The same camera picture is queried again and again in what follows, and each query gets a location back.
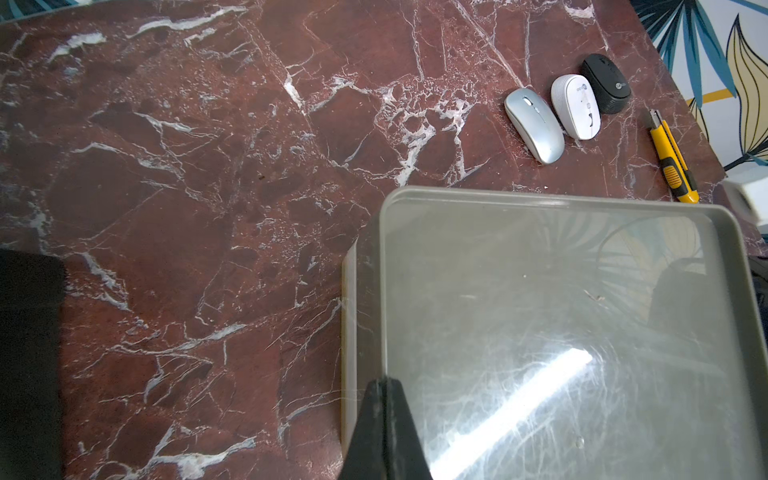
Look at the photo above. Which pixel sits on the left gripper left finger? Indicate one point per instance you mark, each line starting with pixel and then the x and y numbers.
pixel 365 456

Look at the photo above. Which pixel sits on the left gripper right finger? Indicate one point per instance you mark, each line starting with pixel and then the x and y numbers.
pixel 403 454

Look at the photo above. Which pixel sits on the grey drawer unit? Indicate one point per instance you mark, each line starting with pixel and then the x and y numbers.
pixel 559 337

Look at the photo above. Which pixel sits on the silver computer mouse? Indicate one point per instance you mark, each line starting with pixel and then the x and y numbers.
pixel 536 123

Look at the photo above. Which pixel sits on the white computer mouse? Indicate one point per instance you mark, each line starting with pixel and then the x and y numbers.
pixel 576 106

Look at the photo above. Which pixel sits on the black computer mouse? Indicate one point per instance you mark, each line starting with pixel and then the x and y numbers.
pixel 610 86

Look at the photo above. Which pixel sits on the yellow plastic toolbox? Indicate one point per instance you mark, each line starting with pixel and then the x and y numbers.
pixel 32 292

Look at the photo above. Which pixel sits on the yellow utility knife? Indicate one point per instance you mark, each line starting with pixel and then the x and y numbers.
pixel 673 167

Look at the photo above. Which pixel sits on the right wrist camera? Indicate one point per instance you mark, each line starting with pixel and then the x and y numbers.
pixel 747 194

